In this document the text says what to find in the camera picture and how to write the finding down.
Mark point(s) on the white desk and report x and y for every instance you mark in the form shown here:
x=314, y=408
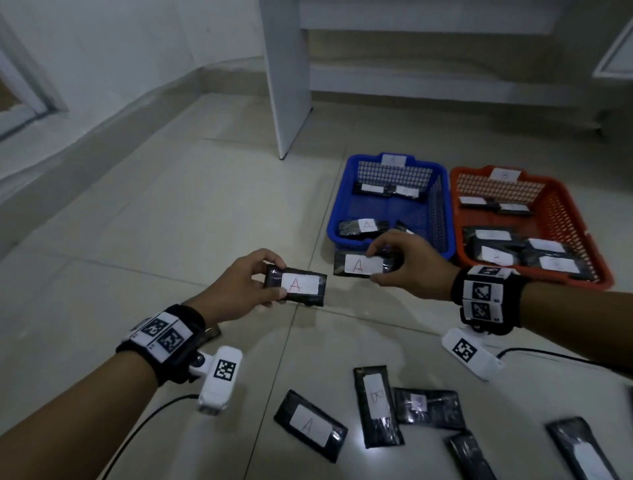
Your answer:
x=284, y=74

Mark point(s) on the blue plastic basket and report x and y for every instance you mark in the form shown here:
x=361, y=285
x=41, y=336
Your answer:
x=420, y=212

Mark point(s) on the door with white frame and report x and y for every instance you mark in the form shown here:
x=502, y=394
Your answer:
x=10, y=96

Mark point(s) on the person's left hand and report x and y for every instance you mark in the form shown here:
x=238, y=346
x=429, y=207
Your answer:
x=232, y=292

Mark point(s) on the pile of black labelled packets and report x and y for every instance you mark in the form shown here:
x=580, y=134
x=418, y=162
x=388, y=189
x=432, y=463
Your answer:
x=309, y=424

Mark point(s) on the orange plastic basket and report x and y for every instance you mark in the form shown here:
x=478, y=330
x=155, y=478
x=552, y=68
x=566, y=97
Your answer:
x=564, y=212

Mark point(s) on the white cabinet door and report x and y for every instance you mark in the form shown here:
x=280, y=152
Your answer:
x=615, y=54

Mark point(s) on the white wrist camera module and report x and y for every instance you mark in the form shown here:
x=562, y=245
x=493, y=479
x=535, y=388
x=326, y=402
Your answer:
x=470, y=353
x=220, y=381

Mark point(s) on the person's right forearm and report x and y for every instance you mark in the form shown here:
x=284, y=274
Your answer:
x=583, y=326

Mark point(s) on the person's right hand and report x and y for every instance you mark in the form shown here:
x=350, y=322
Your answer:
x=425, y=269

